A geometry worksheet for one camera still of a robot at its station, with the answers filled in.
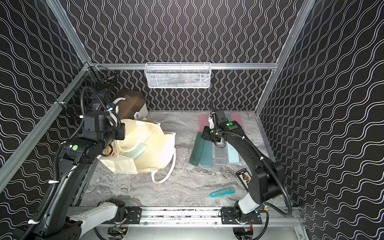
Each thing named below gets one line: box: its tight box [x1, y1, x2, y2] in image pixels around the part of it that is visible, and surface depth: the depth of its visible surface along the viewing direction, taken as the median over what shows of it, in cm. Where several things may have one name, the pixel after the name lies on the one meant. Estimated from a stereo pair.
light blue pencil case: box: [226, 141, 240, 164], surface depth 95 cm
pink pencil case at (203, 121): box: [198, 114, 209, 133], surface depth 117 cm
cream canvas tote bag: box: [97, 119, 177, 184], surface depth 82 cm
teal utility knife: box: [209, 187, 236, 198], surface depth 83 cm
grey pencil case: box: [212, 141, 229, 166], surface depth 97 cm
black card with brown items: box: [235, 168, 252, 193], surface depth 87 cm
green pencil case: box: [189, 131, 206, 167], surface depth 87 cm
